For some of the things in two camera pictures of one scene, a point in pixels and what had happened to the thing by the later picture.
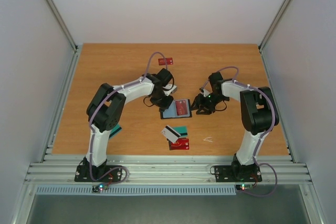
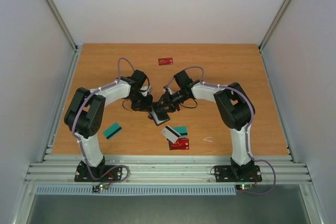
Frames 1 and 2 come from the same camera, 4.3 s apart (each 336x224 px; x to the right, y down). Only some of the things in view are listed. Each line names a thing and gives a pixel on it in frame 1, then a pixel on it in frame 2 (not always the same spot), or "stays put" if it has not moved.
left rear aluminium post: x=54 y=9 stays put
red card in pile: x=180 y=144 stays put
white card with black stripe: x=170 y=134 stays put
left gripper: x=164 y=106 → x=146 y=107
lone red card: x=161 y=61 stays put
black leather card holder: x=178 y=108 → x=158 y=117
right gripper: x=203 y=102 → x=168 y=99
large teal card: x=181 y=130 stays put
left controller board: x=101 y=187 stays put
